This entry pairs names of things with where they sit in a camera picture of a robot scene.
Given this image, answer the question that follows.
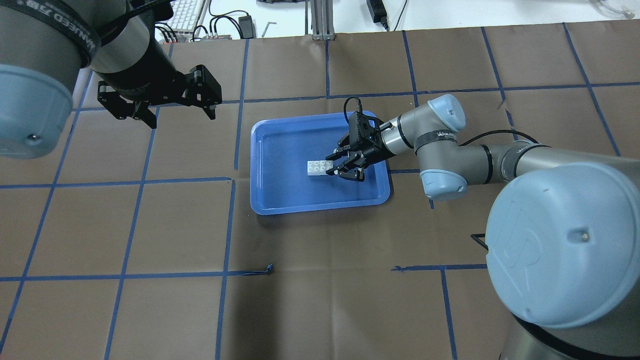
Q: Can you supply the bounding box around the white block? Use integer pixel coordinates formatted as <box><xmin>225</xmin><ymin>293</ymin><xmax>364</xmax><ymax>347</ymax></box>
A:
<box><xmin>306</xmin><ymin>160</ymin><xmax>326</xmax><ymax>177</ymax></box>
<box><xmin>320</xmin><ymin>159</ymin><xmax>336</xmax><ymax>176</ymax></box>

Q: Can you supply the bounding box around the blue plastic tray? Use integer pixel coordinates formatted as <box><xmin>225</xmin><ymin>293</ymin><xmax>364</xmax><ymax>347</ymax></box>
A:
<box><xmin>250</xmin><ymin>112</ymin><xmax>391</xmax><ymax>215</ymax></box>

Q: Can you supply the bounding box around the white keyboard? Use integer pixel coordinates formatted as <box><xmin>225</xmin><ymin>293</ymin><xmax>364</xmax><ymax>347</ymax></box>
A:
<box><xmin>161</xmin><ymin>0</ymin><xmax>209</xmax><ymax>35</ymax></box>

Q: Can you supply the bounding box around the black power adapter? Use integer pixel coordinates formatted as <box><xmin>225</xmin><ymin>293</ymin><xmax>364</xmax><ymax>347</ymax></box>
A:
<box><xmin>238</xmin><ymin>14</ymin><xmax>255</xmax><ymax>39</ymax></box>

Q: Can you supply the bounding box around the brown paper mat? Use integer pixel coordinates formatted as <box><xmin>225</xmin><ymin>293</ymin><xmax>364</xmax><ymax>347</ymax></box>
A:
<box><xmin>1</xmin><ymin>20</ymin><xmax>639</xmax><ymax>360</ymax></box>

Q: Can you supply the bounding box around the aluminium frame post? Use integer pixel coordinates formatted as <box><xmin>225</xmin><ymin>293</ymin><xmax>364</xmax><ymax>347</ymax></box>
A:
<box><xmin>305</xmin><ymin>0</ymin><xmax>336</xmax><ymax>41</ymax></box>

